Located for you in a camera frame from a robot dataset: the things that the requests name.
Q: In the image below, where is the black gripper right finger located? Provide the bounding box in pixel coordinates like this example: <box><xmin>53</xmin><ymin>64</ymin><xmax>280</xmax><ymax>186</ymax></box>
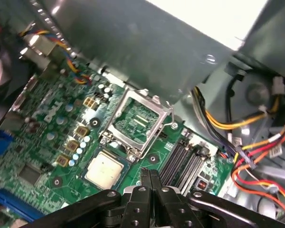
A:
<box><xmin>150</xmin><ymin>169</ymin><xmax>285</xmax><ymax>228</ymax></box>

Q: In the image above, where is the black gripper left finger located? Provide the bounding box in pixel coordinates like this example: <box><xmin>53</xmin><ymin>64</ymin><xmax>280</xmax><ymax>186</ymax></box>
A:
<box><xmin>21</xmin><ymin>167</ymin><xmax>154</xmax><ymax>228</ymax></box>

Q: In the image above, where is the CPU with silver lid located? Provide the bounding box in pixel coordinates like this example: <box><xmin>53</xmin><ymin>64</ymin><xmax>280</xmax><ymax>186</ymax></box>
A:
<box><xmin>84</xmin><ymin>151</ymin><xmax>125</xmax><ymax>190</ymax></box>

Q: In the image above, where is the metal socket cover frame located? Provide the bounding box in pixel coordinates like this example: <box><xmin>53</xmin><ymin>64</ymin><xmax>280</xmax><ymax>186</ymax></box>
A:
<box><xmin>100</xmin><ymin>88</ymin><xmax>174</xmax><ymax>158</ymax></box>

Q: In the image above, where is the thin wire locking lever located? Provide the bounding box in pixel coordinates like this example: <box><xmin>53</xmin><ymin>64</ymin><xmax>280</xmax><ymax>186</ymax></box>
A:
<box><xmin>139</xmin><ymin>105</ymin><xmax>179</xmax><ymax>160</ymax></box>

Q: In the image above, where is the green motherboard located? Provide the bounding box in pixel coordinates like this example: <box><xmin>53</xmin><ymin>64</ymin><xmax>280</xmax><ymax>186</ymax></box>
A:
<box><xmin>0</xmin><ymin>54</ymin><xmax>236</xmax><ymax>228</ymax></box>

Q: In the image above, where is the black RAM slot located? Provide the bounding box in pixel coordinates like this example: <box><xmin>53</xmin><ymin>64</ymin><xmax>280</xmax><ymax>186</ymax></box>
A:
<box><xmin>184</xmin><ymin>154</ymin><xmax>206</xmax><ymax>197</ymax></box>
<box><xmin>166</xmin><ymin>144</ymin><xmax>190</xmax><ymax>186</ymax></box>
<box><xmin>159</xmin><ymin>142</ymin><xmax>181</xmax><ymax>181</ymax></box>
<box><xmin>178</xmin><ymin>152</ymin><xmax>199</xmax><ymax>193</ymax></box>

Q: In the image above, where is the blue expansion slot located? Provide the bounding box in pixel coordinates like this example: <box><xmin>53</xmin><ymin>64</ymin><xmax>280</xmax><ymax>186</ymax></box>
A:
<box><xmin>0</xmin><ymin>189</ymin><xmax>46</xmax><ymax>223</ymax></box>

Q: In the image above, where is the black open PC case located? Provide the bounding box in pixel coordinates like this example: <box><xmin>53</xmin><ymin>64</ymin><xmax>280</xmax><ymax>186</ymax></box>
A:
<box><xmin>0</xmin><ymin>0</ymin><xmax>285</xmax><ymax>228</ymax></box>

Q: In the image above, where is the blue port connector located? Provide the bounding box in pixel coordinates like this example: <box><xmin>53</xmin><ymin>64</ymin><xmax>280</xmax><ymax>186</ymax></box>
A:
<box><xmin>0</xmin><ymin>130</ymin><xmax>14</xmax><ymax>155</ymax></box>

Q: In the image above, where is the grey power supply unit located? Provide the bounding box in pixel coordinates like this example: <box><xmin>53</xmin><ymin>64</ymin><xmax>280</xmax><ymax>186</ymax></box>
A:
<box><xmin>49</xmin><ymin>0</ymin><xmax>285</xmax><ymax>105</ymax></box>

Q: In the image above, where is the silver port block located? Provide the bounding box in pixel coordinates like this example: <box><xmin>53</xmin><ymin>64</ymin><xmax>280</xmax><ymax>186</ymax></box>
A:
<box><xmin>19</xmin><ymin>33</ymin><xmax>62</xmax><ymax>74</ymax></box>

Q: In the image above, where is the dark sleeved wire bundle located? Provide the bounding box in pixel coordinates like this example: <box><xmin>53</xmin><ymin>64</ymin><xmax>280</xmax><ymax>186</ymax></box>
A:
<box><xmin>193</xmin><ymin>86</ymin><xmax>256</xmax><ymax>171</ymax></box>

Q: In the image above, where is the orange red wire bundle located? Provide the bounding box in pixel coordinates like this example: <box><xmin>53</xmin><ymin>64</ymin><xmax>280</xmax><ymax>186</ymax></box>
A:
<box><xmin>230</xmin><ymin>118</ymin><xmax>285</xmax><ymax>212</ymax></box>

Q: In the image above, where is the yellow wire bundle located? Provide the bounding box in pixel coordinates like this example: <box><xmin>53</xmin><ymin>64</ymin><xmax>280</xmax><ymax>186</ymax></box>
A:
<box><xmin>192</xmin><ymin>86</ymin><xmax>283</xmax><ymax>130</ymax></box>

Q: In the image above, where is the multicolour twisted fan wire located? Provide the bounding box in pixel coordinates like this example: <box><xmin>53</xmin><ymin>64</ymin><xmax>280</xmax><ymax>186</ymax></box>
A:
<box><xmin>19</xmin><ymin>28</ymin><xmax>91</xmax><ymax>85</ymax></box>

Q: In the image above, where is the white wire connector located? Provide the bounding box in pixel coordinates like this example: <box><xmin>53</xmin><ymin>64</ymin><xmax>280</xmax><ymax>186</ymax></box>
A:
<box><xmin>273</xmin><ymin>76</ymin><xmax>285</xmax><ymax>96</ymax></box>

